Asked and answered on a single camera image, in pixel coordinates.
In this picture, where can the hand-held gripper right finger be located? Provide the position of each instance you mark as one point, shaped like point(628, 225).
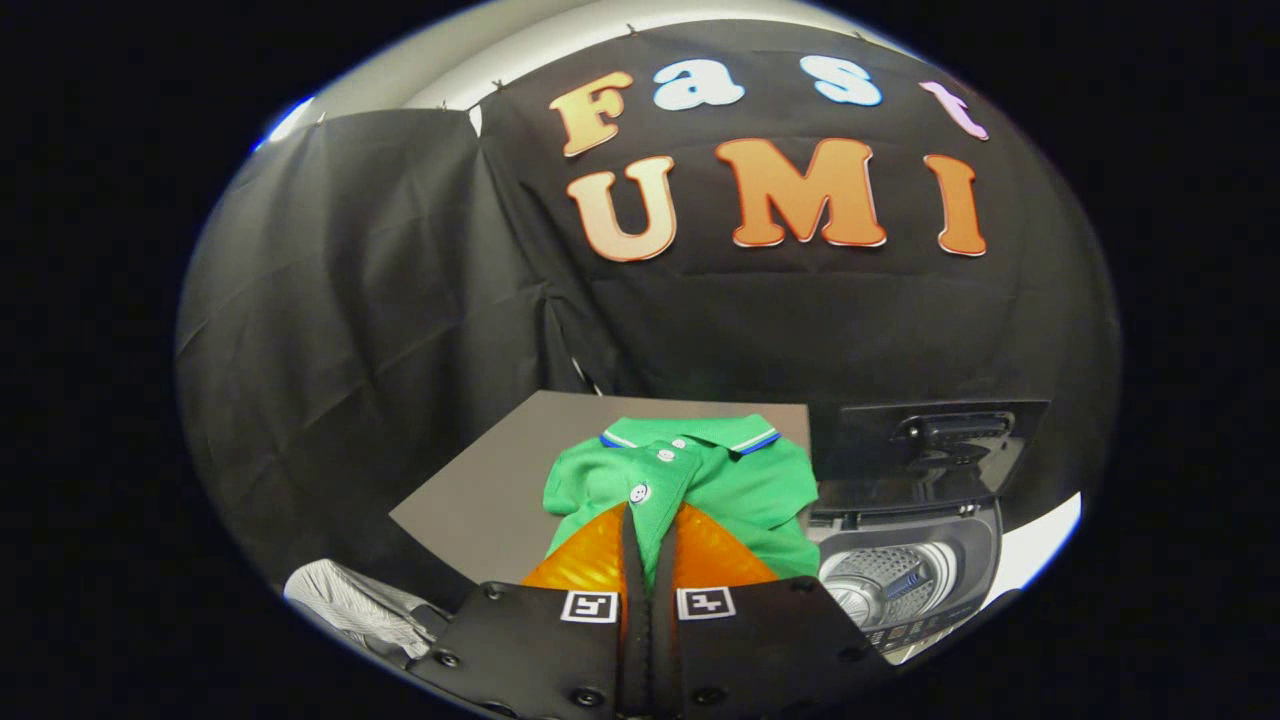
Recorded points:
point(665, 620)

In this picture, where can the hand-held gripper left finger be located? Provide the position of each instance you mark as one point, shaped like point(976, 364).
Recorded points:
point(633, 620)

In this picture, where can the green polo shirt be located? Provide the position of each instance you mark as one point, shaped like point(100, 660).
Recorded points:
point(750, 490)

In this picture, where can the dark washing machine lid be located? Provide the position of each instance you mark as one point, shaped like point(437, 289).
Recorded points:
point(860, 450)

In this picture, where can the grey washing machine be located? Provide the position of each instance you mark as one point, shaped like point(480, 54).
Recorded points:
point(975, 560)

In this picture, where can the grey low table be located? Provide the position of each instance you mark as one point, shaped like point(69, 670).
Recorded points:
point(480, 500)

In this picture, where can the white striped cloth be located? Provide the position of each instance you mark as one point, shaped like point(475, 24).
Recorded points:
point(350, 600)

